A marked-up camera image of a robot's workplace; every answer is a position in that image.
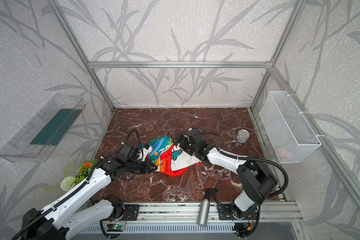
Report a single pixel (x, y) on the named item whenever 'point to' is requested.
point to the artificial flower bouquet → (68, 183)
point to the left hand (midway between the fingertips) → (158, 163)
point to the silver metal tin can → (242, 136)
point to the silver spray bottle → (204, 208)
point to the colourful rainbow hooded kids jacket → (167, 158)
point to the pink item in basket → (283, 153)
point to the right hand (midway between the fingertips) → (176, 138)
